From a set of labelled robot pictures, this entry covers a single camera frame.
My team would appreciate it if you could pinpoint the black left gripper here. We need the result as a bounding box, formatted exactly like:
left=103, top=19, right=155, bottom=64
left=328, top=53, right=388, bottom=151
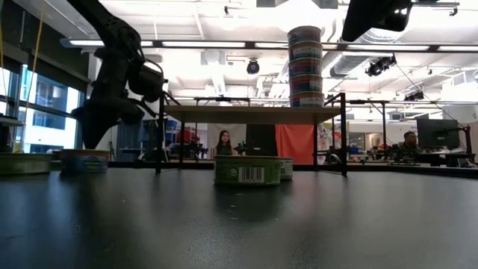
left=72, top=55, right=145, bottom=149

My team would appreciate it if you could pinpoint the blue label tuna can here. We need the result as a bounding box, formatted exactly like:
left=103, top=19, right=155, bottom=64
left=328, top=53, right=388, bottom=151
left=59, top=149, right=111, bottom=176
left=289, top=91, right=324, bottom=108
left=289, top=74, right=323, bottom=93
left=288, top=58, right=323, bottom=77
left=288, top=40, right=323, bottom=60
left=287, top=25, right=322, bottom=44

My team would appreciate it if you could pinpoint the green label gold-lid can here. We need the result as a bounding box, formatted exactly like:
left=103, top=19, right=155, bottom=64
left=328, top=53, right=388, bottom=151
left=0, top=152, right=53, bottom=176
left=213, top=155, right=282, bottom=187

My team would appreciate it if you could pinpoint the green label silver-lid can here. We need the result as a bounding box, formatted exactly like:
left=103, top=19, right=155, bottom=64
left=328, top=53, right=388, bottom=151
left=279, top=157, right=294, bottom=182

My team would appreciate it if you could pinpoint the wooden shelf with black legs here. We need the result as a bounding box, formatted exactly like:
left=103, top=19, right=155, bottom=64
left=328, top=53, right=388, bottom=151
left=155, top=92, right=348, bottom=177

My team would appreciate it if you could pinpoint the large window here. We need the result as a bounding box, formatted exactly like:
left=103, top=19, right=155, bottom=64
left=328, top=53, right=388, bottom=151
left=0, top=65, right=81, bottom=154

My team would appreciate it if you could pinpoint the person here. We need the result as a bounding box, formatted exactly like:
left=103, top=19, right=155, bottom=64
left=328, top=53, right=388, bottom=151
left=215, top=129, right=235, bottom=157
left=401, top=130, right=420, bottom=152

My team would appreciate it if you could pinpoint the black square panel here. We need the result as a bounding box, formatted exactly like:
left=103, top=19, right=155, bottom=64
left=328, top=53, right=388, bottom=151
left=245, top=124, right=279, bottom=157

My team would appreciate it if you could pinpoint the black table mat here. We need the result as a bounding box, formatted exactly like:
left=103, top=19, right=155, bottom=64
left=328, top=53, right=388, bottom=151
left=0, top=166, right=478, bottom=269

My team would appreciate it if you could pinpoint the black overhead bar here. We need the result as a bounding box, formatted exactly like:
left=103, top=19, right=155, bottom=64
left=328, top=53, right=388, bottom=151
left=59, top=37, right=478, bottom=53

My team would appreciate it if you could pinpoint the red fabric panel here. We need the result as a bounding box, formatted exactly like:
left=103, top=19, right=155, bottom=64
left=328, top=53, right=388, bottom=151
left=275, top=124, right=317, bottom=165

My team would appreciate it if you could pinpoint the black track spotlight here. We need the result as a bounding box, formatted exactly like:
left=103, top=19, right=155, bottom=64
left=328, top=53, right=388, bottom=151
left=364, top=55, right=397, bottom=78
left=403, top=90, right=426, bottom=102

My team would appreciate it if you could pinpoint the black background monitor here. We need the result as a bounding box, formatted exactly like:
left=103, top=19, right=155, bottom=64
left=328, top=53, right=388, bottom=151
left=416, top=118, right=461, bottom=150

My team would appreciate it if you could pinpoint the cluttered background desk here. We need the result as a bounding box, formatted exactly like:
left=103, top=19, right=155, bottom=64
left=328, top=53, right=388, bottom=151
left=367, top=143, right=478, bottom=168

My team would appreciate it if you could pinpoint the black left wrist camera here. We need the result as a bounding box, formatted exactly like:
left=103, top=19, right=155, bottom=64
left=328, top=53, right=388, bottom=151
left=128, top=63, right=168, bottom=105

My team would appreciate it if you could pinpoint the yellow cable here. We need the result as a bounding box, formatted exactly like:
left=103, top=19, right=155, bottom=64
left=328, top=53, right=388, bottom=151
left=13, top=7, right=46, bottom=154

